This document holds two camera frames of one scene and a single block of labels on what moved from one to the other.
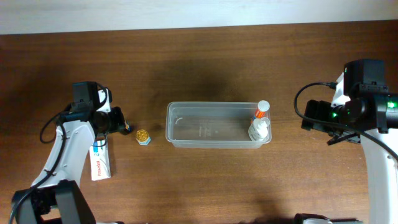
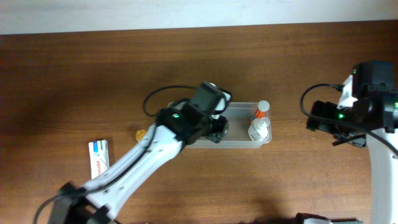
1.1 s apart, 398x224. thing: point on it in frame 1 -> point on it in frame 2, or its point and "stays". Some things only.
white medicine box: x=100 y=160 stays
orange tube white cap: x=263 y=106 stays
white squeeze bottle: x=259 y=130 stays
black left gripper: x=117 y=119 -> x=218 y=129
